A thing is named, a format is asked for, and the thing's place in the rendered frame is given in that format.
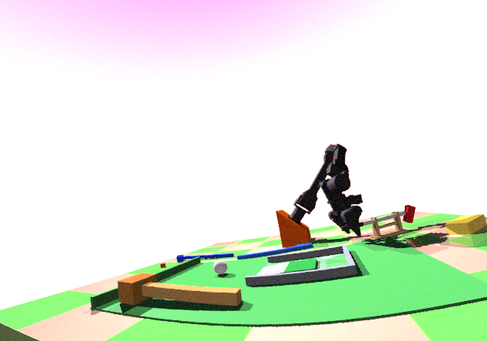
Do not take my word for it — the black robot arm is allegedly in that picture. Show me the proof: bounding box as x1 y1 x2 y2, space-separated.
288 144 363 224

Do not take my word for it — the white golf ball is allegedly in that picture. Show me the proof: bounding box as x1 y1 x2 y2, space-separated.
214 260 227 274

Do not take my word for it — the yellow block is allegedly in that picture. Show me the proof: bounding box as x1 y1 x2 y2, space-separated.
445 214 487 235

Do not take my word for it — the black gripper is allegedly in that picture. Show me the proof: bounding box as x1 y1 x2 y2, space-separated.
327 192 363 237

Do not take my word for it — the blue golf putter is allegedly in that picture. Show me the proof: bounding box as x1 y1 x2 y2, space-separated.
177 253 234 263

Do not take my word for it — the large green flat mat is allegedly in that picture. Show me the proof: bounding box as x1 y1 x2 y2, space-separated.
90 237 487 326

